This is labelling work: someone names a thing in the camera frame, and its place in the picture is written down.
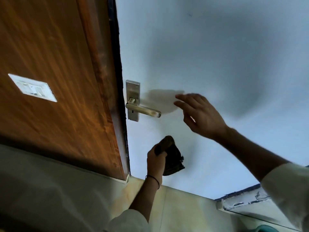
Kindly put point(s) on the person's left hand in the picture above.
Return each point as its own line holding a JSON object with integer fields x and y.
{"x": 155, "y": 164}

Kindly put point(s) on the person's right hand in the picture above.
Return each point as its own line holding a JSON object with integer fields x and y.
{"x": 205, "y": 118}

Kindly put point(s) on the person's right thumb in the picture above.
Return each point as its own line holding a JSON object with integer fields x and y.
{"x": 189, "y": 118}

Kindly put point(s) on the person's left fingers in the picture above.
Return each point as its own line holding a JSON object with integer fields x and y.
{"x": 159, "y": 150}

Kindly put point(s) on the dark cleaning cloth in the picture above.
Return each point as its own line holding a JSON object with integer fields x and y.
{"x": 173, "y": 158}

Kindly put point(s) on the person's left forearm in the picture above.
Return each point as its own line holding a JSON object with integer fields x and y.
{"x": 146, "y": 198}

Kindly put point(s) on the person's right forearm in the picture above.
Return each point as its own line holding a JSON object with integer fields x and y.
{"x": 251, "y": 153}

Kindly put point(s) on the black wrist band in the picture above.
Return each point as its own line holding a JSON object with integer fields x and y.
{"x": 157, "y": 181}

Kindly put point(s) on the white door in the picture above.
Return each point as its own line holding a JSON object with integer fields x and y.
{"x": 217, "y": 45}

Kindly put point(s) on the person's white left sleeve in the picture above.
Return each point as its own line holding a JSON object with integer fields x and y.
{"x": 131, "y": 223}

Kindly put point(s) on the person's white sleeve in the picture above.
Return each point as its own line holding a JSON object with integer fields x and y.
{"x": 289, "y": 190}
{"x": 131, "y": 223}

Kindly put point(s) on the chipped white ledge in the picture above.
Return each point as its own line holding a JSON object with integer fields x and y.
{"x": 241, "y": 202}

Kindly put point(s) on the person's white right sleeve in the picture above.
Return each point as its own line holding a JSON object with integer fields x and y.
{"x": 289, "y": 190}

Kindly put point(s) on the teal object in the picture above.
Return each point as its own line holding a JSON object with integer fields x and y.
{"x": 262, "y": 229}

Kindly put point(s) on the brown wooden panel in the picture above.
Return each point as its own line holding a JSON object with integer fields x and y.
{"x": 53, "y": 57}

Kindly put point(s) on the dark door frame edge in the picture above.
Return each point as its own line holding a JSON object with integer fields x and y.
{"x": 117, "y": 57}

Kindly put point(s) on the white switch plate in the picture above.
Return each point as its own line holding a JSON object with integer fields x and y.
{"x": 32, "y": 87}

